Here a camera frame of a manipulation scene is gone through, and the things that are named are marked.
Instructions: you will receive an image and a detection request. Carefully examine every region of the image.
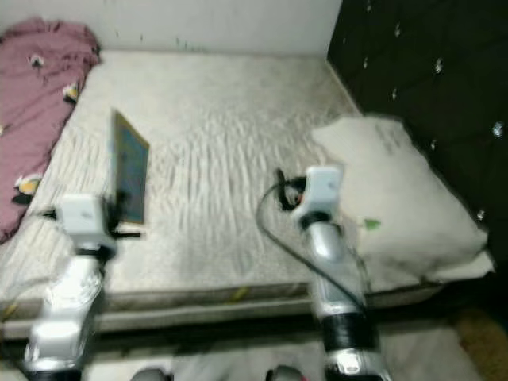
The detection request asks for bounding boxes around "colourful children's book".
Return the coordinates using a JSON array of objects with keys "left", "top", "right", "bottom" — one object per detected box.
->
[{"left": 111, "top": 110, "right": 150, "bottom": 225}]

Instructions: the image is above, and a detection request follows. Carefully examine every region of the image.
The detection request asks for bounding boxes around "white quilted mattress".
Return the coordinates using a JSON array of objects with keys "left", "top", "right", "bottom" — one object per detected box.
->
[{"left": 0, "top": 52, "right": 495, "bottom": 330}]

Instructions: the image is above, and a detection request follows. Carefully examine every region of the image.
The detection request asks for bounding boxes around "cream pillow with green print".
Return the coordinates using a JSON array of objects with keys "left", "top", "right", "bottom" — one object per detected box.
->
[{"left": 311, "top": 115, "right": 489, "bottom": 283}]

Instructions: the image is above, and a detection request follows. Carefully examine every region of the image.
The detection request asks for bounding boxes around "grey left robot leg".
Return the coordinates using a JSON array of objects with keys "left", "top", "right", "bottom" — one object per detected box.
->
[{"left": 131, "top": 367, "right": 167, "bottom": 381}]

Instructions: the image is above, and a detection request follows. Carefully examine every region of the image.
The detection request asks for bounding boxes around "grey robot leg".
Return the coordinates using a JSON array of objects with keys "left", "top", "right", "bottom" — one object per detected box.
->
[
  {"left": 131, "top": 367, "right": 167, "bottom": 381},
  {"left": 266, "top": 365, "right": 302, "bottom": 381}
]

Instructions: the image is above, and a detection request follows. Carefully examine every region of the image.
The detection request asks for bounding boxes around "purple printed blanket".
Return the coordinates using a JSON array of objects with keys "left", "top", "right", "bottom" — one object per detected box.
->
[{"left": 0, "top": 17, "right": 100, "bottom": 243}]

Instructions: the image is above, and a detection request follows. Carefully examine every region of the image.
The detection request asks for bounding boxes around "grey right robot leg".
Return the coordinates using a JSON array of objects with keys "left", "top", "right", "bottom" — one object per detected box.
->
[{"left": 266, "top": 365, "right": 302, "bottom": 381}]

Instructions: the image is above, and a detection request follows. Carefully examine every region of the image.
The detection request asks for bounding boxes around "black tufted headboard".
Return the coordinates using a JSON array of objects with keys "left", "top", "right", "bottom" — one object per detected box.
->
[{"left": 325, "top": 0, "right": 508, "bottom": 263}]

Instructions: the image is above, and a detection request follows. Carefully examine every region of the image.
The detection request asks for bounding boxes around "brown shaggy rug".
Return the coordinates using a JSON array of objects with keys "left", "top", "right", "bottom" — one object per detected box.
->
[{"left": 452, "top": 306, "right": 508, "bottom": 381}]

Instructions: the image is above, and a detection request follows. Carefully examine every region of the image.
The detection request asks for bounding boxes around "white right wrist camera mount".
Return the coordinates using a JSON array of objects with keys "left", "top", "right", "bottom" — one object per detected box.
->
[{"left": 290, "top": 165, "right": 342, "bottom": 227}]

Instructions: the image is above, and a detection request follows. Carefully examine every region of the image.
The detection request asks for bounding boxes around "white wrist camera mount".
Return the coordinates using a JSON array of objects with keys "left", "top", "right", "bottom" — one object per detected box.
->
[
  {"left": 290, "top": 165, "right": 342, "bottom": 227},
  {"left": 57, "top": 193, "right": 110, "bottom": 243}
]

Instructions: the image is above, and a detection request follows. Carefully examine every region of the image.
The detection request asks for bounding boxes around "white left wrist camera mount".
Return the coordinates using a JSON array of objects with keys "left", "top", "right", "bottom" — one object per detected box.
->
[{"left": 57, "top": 193, "right": 110, "bottom": 243}]

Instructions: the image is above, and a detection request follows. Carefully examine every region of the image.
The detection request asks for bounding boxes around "dark bed frame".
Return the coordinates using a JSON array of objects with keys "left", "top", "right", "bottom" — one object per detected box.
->
[{"left": 0, "top": 286, "right": 461, "bottom": 352}]

